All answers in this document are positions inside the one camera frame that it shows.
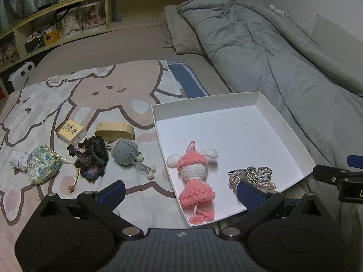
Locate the oval wooden box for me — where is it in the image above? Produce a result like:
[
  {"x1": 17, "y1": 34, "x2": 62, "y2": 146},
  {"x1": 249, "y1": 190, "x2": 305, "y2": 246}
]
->
[{"x1": 95, "y1": 121, "x2": 134, "y2": 143}]

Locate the floral brocade drawstring pouch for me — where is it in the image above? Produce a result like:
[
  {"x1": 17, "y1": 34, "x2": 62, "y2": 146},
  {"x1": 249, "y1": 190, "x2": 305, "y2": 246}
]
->
[{"x1": 27, "y1": 145, "x2": 77, "y2": 196}]

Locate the dark storage box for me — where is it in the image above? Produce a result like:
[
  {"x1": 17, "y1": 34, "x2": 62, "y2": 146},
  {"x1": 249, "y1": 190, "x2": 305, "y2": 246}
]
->
[{"x1": 25, "y1": 38, "x2": 46, "y2": 54}]

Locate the small gold card box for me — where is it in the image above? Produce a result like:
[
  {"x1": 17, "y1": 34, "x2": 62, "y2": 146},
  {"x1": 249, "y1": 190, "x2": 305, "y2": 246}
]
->
[{"x1": 54, "y1": 119, "x2": 87, "y2": 146}]

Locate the boxed doll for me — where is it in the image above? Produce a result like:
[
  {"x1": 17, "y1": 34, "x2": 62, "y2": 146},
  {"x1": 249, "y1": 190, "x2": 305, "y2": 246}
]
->
[
  {"x1": 0, "y1": 42, "x2": 19, "y2": 64},
  {"x1": 61, "y1": 6, "x2": 83, "y2": 39},
  {"x1": 80, "y1": 1, "x2": 108, "y2": 31}
]

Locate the dark crochet flower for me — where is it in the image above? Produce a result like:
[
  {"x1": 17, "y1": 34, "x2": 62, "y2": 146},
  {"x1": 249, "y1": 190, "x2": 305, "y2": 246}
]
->
[{"x1": 67, "y1": 136, "x2": 112, "y2": 180}]

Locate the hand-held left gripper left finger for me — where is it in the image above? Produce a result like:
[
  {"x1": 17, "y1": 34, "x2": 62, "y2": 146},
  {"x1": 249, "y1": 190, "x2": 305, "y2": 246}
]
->
[{"x1": 35, "y1": 181, "x2": 146, "y2": 238}]

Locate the white appliance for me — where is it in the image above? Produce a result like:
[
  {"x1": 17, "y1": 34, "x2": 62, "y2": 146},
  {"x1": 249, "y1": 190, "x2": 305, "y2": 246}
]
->
[{"x1": 8, "y1": 62, "x2": 36, "y2": 92}]

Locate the pink crochet doll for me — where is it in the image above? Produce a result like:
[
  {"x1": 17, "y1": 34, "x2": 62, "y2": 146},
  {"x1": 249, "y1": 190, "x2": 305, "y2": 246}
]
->
[{"x1": 166, "y1": 140, "x2": 219, "y2": 225}]

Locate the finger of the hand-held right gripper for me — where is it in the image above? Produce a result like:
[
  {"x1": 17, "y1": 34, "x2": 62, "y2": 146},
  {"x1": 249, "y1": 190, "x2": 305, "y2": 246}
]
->
[
  {"x1": 312, "y1": 164, "x2": 352, "y2": 182},
  {"x1": 347, "y1": 154, "x2": 363, "y2": 169}
]

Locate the white cardboard box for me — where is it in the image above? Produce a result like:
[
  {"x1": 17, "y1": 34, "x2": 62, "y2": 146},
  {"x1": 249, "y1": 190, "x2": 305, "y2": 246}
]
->
[{"x1": 151, "y1": 91, "x2": 316, "y2": 228}]

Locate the cartoon printed blanket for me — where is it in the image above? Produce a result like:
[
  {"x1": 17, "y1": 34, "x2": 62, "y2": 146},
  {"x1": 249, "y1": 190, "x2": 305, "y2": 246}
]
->
[{"x1": 0, "y1": 59, "x2": 193, "y2": 261}]

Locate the blue towel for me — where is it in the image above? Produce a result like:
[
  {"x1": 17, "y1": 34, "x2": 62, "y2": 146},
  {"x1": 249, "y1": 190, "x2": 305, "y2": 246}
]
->
[{"x1": 167, "y1": 60, "x2": 211, "y2": 98}]

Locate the wooden headboard shelf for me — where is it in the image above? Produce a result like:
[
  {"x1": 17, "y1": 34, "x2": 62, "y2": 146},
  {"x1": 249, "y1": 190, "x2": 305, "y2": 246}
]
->
[{"x1": 0, "y1": 0, "x2": 205, "y2": 74}]

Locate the yellow bag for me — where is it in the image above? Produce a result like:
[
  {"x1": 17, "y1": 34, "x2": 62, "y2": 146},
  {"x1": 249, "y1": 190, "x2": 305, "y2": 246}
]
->
[{"x1": 44, "y1": 30, "x2": 61, "y2": 45}]

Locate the fluffy beige pillow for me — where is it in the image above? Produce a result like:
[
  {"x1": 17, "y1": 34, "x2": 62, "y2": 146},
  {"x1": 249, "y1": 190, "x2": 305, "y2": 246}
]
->
[{"x1": 162, "y1": 5, "x2": 206, "y2": 56}]

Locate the grey duvet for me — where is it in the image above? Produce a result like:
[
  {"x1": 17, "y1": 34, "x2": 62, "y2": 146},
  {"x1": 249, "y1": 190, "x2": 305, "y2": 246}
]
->
[{"x1": 176, "y1": 0, "x2": 363, "y2": 233}]

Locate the grey crochet ball toy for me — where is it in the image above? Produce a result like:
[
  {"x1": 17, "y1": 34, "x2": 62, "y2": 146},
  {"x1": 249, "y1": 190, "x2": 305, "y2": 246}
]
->
[{"x1": 110, "y1": 138, "x2": 157, "y2": 180}]

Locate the white crochet ornament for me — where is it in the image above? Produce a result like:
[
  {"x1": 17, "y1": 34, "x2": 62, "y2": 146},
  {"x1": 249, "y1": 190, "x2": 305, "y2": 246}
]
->
[{"x1": 10, "y1": 150, "x2": 30, "y2": 172}]

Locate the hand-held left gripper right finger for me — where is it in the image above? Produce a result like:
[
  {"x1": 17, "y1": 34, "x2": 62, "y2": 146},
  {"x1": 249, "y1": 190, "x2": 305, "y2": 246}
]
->
[{"x1": 221, "y1": 181, "x2": 326, "y2": 238}]

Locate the bundle of braided cords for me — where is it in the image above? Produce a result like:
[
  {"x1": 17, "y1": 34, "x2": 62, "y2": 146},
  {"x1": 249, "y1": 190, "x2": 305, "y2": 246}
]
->
[{"x1": 228, "y1": 166, "x2": 277, "y2": 194}]

